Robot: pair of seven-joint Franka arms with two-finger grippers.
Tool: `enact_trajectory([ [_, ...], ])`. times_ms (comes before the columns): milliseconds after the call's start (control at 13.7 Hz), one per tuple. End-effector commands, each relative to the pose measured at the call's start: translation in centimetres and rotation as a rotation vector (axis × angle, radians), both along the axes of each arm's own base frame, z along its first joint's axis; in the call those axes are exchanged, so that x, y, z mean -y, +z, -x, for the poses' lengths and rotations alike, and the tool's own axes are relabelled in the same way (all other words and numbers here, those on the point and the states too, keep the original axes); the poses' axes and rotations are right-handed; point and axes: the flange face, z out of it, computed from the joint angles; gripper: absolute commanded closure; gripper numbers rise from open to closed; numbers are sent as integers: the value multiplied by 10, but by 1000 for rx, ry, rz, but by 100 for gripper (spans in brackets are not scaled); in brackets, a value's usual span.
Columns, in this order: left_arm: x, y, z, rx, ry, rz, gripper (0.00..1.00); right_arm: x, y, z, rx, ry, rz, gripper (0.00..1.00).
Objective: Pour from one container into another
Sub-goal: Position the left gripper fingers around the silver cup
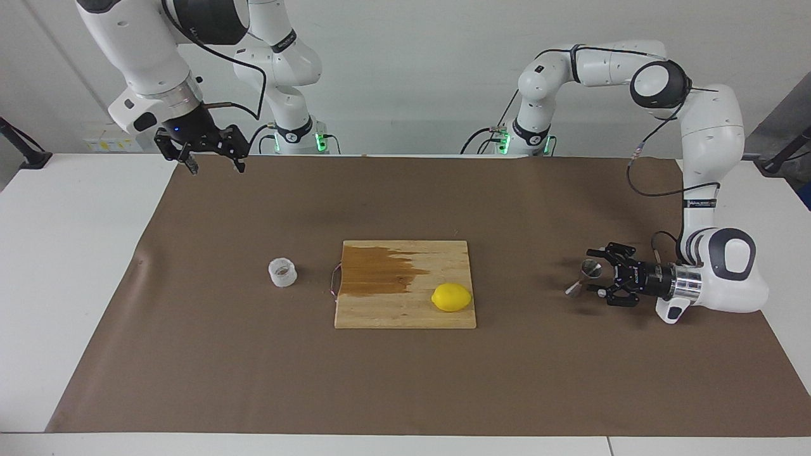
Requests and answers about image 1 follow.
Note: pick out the steel double jigger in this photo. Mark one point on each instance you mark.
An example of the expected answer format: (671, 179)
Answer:
(589, 271)

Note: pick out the brown paper table mat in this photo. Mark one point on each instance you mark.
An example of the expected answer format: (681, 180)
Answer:
(253, 380)

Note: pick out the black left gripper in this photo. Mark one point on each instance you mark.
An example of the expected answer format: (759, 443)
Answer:
(652, 282)

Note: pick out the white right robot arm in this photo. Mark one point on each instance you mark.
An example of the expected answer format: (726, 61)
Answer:
(139, 50)

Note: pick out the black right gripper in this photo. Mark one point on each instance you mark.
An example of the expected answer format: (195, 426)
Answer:
(190, 126)

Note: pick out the blue object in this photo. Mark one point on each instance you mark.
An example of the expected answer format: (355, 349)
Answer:
(806, 196)

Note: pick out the black clamp stand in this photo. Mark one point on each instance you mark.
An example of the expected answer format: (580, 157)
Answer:
(35, 158)
(776, 166)

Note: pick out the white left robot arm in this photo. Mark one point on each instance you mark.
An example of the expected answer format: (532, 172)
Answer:
(709, 139)

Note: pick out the yellow lemon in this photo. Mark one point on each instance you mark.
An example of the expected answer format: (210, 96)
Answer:
(452, 297)

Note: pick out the wooden cutting board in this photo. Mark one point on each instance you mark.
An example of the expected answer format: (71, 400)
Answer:
(405, 310)

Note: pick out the white wall socket box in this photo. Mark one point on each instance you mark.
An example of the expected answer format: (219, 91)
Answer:
(114, 140)

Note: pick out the clear plastic cup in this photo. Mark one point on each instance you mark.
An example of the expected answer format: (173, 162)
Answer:
(282, 273)

